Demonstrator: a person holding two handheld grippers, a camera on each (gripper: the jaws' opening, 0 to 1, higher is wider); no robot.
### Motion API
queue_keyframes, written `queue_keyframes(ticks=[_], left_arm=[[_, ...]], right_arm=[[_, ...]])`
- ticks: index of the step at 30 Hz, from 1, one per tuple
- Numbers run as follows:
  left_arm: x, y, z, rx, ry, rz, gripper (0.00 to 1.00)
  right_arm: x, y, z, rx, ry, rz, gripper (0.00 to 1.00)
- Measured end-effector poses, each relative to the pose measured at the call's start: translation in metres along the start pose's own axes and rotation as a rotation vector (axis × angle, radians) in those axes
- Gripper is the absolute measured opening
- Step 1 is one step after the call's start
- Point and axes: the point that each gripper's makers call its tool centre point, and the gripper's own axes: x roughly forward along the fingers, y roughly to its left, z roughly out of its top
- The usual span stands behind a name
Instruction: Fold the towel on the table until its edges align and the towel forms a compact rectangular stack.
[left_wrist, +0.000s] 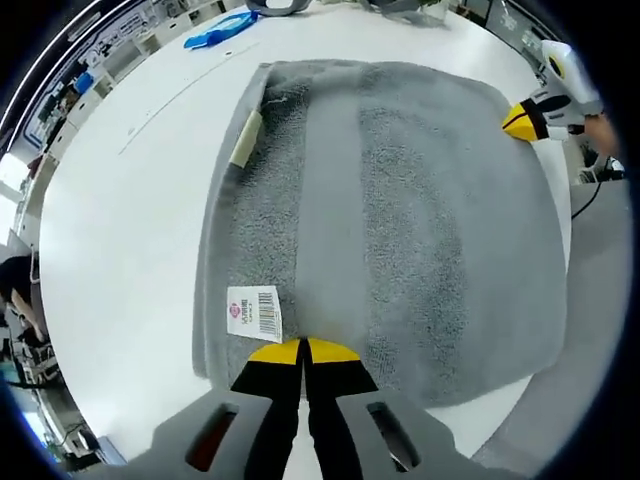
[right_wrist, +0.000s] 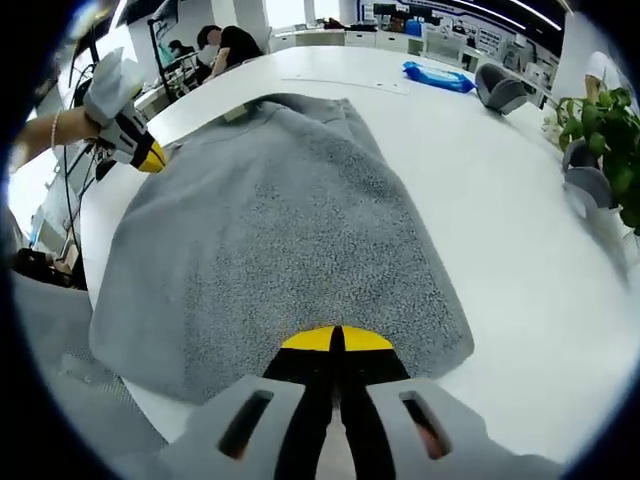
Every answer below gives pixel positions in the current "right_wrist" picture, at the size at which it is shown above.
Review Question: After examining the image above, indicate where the grey towel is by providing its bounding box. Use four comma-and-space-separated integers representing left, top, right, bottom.
88, 93, 476, 406

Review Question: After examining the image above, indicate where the white flat sheet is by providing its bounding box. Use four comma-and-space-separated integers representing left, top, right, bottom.
280, 75, 411, 96

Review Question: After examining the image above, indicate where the green potted plant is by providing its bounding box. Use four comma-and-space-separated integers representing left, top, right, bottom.
555, 86, 640, 230

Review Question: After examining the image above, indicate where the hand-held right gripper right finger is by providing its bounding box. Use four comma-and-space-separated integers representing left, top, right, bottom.
335, 324, 569, 480

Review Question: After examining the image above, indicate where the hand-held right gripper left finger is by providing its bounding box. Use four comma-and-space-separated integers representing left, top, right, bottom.
154, 324, 337, 480

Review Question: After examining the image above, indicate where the white cabinet row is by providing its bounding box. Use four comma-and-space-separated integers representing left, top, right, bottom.
269, 27, 481, 57

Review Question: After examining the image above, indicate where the blue wet wipes packet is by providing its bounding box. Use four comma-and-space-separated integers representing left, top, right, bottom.
401, 60, 478, 94

